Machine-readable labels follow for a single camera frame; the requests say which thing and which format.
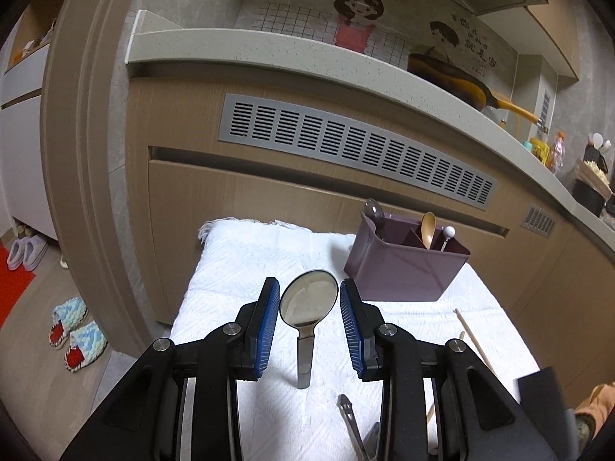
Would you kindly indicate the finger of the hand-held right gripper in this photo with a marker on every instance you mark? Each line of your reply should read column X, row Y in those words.
column 543, row 389

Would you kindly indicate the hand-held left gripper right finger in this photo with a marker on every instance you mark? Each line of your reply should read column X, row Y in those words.
column 350, row 326

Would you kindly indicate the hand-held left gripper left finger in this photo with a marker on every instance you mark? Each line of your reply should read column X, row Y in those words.
column 271, row 326

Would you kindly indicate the large metal spoon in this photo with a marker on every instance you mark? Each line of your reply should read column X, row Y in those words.
column 307, row 297

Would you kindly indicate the purple plastic utensil holder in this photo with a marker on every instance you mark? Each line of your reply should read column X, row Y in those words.
column 399, row 273

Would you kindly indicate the grey spoon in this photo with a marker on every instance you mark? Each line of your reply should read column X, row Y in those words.
column 374, row 211

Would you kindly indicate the wooden spoon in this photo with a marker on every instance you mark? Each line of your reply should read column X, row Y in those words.
column 427, row 228

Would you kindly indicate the white ball-ended stirrer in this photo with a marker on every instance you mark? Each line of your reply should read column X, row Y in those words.
column 448, row 232

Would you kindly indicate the white textured towel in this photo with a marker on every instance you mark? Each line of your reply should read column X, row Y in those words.
column 230, row 297

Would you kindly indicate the wooden chopstick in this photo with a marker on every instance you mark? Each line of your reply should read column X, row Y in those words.
column 473, row 338
column 430, row 415

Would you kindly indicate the small grey vent grille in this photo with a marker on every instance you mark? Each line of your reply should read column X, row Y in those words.
column 538, row 220

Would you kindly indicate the black pot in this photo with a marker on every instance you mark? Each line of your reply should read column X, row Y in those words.
column 588, row 197

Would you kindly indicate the long grey vent grille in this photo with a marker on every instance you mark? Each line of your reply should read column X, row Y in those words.
column 312, row 127

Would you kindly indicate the white slipper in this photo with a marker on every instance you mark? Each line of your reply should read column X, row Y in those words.
column 65, row 261

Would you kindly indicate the clear bottle with orange cap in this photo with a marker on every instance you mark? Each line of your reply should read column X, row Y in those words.
column 558, row 151

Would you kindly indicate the black cup with white spoons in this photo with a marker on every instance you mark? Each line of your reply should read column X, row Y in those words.
column 593, row 156

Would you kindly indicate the yellow container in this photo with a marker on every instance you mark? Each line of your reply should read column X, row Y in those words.
column 542, row 150

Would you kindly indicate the grey slipper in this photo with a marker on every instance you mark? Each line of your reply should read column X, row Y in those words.
column 17, row 255
column 36, row 254

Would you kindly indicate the red floor mat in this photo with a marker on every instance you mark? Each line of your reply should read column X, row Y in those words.
column 12, row 288

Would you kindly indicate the kitchen counter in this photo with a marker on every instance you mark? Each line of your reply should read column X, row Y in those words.
column 288, row 53

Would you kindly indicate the white cabinet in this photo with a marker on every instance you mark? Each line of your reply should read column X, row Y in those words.
column 24, row 153

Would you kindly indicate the clutter on cabinet shelf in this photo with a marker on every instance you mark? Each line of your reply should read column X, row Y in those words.
column 33, row 45

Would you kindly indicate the white wall appliance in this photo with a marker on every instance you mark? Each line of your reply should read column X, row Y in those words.
column 547, row 101

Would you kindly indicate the cartoon wall sticker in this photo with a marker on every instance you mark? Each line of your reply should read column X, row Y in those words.
column 355, row 14

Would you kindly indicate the wooden wall cabinet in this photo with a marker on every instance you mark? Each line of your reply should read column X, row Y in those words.
column 552, row 38

